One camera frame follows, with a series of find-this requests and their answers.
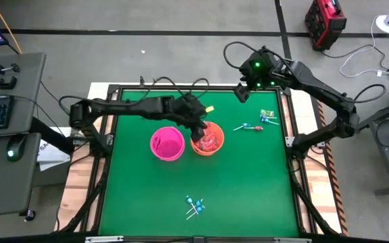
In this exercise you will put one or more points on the silver metal bracket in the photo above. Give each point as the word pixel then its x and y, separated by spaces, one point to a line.
pixel 103 239
pixel 292 240

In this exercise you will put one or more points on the green candy packet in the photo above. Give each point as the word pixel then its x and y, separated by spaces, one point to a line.
pixel 267 113

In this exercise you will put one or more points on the black table frame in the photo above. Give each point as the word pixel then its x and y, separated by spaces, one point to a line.
pixel 221 88

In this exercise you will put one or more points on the red black power station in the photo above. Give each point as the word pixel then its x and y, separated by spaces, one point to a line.
pixel 326 23

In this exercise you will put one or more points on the yellow tag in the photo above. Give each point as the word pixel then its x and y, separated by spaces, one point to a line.
pixel 209 109

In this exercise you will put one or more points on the white paper sheet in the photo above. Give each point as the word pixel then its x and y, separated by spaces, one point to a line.
pixel 51 158

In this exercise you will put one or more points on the black computer mouse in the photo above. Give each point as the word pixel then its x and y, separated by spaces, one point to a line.
pixel 15 148

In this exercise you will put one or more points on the orange black hazard strip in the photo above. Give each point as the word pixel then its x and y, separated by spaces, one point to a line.
pixel 331 168

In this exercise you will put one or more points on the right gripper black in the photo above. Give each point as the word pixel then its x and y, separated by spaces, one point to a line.
pixel 260 72

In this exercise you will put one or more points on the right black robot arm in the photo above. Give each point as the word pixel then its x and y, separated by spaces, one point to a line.
pixel 316 86

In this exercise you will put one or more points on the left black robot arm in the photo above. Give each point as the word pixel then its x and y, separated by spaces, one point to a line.
pixel 123 106

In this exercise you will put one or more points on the red lollipop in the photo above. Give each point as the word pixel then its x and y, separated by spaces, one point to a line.
pixel 258 128

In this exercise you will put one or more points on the black desk caster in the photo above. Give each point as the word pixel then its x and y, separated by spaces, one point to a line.
pixel 29 215

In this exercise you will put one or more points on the wooden table platform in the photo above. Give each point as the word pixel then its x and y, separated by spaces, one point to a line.
pixel 76 189

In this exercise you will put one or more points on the gray desk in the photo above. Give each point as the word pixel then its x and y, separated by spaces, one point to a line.
pixel 12 189

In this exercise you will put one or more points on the pink plastic bucket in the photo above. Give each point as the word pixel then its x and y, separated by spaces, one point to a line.
pixel 167 146

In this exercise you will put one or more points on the orange jack-o-lantern bucket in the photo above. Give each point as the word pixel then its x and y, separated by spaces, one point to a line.
pixel 219 148

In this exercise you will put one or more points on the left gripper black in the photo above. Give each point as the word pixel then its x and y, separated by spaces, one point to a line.
pixel 189 109

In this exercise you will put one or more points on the black edge clamp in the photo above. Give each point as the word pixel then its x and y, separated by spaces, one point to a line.
pixel 142 81

